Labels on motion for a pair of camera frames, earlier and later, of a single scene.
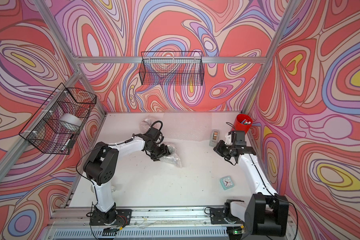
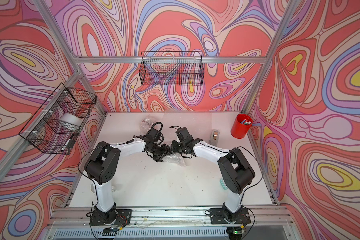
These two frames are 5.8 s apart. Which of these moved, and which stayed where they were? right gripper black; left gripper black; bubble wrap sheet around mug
Moved: right gripper black
Stayed: left gripper black; bubble wrap sheet around mug
